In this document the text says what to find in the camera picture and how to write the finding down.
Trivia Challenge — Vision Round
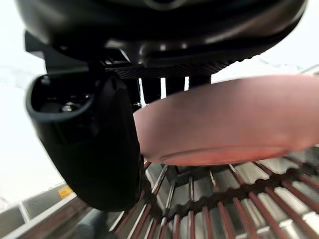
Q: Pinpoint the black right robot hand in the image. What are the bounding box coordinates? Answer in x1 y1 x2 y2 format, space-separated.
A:
14 0 310 212

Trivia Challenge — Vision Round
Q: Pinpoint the pink plastic cup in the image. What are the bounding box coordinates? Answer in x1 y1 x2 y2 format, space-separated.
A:
133 74 319 166

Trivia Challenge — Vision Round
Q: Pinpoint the stainless steel sink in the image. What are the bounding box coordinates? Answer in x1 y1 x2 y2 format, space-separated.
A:
0 181 110 239

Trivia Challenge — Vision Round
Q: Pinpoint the yellow sticker label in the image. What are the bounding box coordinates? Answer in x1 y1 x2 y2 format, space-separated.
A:
57 187 72 199

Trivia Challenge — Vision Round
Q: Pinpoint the metal wire drying rack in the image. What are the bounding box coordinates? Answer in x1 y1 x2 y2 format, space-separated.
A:
104 143 319 239

